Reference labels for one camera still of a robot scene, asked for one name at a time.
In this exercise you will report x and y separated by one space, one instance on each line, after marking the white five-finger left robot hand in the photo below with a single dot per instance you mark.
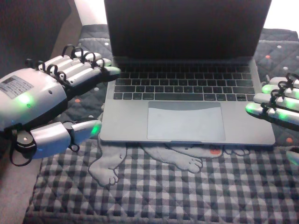
35 93

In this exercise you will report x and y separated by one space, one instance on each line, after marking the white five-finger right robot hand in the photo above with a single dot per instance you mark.
285 109

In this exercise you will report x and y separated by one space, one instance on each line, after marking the silver laptop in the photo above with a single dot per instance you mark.
187 121

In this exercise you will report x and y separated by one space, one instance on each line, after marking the grey quilt with bear print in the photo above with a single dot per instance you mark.
163 186

